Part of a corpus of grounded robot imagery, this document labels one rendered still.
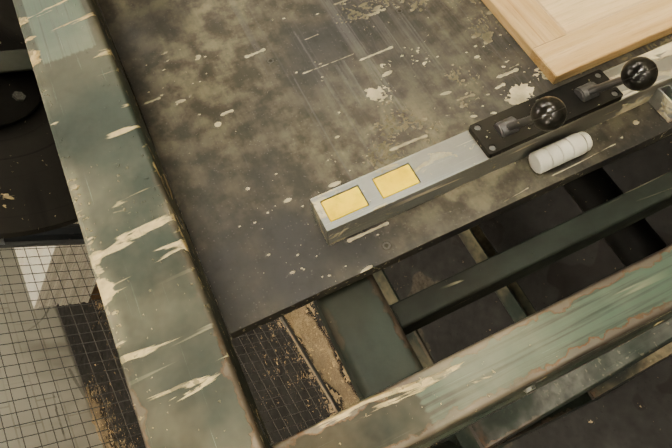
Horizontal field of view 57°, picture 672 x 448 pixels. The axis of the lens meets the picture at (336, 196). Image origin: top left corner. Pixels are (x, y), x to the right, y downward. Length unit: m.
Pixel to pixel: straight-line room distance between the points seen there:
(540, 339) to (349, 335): 0.22
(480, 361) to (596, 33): 0.52
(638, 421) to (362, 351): 1.72
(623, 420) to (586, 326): 1.70
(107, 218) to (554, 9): 0.69
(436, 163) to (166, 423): 0.42
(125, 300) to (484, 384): 0.37
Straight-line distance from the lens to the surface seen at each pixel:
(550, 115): 0.70
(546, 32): 0.97
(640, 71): 0.77
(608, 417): 2.43
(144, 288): 0.68
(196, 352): 0.64
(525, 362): 0.69
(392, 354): 0.76
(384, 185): 0.76
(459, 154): 0.79
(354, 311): 0.77
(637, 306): 0.74
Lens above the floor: 2.13
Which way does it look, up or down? 43 degrees down
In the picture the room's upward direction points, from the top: 89 degrees counter-clockwise
